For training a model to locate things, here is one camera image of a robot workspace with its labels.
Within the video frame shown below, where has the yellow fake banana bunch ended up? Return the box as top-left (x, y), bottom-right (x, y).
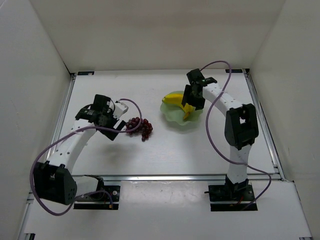
top-left (162, 93), bottom-right (195, 121)

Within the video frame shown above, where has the red fake grape bunch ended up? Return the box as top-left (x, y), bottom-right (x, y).
top-left (125, 117), bottom-right (153, 142)

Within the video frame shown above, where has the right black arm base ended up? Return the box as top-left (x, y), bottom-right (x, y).
top-left (204, 183), bottom-right (258, 212)

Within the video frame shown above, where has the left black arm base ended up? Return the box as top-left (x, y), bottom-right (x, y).
top-left (73, 175), bottom-right (121, 211)

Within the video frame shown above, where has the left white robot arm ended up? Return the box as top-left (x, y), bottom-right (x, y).
top-left (32, 94), bottom-right (129, 205)

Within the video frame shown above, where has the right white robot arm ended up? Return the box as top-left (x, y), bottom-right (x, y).
top-left (162, 68), bottom-right (259, 192)

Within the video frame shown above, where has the green glass fruit bowl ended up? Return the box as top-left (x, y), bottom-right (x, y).
top-left (160, 91), bottom-right (203, 126)

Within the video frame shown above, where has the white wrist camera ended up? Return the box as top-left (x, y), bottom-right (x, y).
top-left (111, 101), bottom-right (129, 120)

